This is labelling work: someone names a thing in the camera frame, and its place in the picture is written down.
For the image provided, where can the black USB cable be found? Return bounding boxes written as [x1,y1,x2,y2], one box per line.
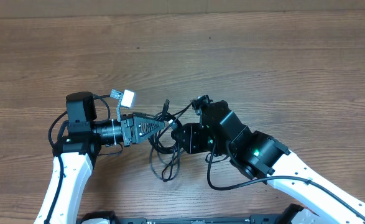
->
[147,99,185,183]

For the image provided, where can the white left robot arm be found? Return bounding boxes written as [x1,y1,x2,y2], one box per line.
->
[35,91,165,223]

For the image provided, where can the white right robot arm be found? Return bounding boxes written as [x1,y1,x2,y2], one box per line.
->
[171,99,365,223]

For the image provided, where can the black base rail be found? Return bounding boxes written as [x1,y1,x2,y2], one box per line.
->
[76,204,327,224]

